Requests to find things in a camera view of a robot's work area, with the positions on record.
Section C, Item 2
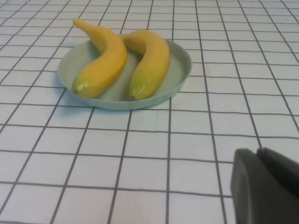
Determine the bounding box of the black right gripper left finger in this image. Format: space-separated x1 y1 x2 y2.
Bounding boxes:
230 148 299 224

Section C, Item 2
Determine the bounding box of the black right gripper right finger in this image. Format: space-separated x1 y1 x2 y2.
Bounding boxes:
258 147 299 193

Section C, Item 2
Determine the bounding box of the yellow plastic banana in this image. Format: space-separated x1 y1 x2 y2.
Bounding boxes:
120 30 171 100
71 18 128 99

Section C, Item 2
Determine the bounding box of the light blue round plate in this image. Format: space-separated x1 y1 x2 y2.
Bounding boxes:
57 38 192 110

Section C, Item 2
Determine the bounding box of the white grid tablecloth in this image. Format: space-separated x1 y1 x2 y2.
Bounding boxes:
0 0 299 224

